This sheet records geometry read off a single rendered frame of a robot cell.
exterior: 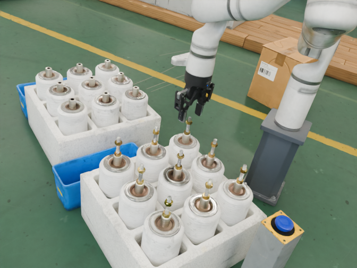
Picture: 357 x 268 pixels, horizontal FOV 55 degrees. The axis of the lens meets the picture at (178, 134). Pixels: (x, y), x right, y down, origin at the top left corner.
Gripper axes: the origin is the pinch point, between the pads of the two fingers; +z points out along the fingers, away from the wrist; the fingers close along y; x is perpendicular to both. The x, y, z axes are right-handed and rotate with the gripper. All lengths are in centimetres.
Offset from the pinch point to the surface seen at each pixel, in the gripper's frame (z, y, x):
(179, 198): 13.9, -15.3, -14.3
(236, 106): 35, 72, 29
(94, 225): 29.4, -31.3, 1.7
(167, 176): 9.8, -15.6, -8.9
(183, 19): 28, 129, 131
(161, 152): 9.8, -10.1, -0.4
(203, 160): 9.9, -2.2, -9.9
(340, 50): 27, 202, 32
